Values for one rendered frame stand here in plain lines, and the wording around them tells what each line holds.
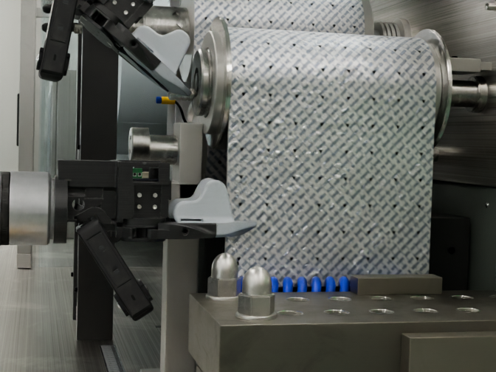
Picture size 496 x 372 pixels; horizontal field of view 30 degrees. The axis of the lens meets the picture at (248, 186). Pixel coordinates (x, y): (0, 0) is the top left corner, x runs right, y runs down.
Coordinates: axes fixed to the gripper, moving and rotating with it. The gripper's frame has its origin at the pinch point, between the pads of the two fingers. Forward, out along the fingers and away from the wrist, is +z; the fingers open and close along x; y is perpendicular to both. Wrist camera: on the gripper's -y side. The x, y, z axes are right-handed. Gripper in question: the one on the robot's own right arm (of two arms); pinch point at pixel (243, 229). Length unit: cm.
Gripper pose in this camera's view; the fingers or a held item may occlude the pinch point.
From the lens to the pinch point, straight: 98.6
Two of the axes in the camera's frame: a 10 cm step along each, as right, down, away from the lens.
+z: 9.7, 0.2, 2.3
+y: 0.3, -10.0, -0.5
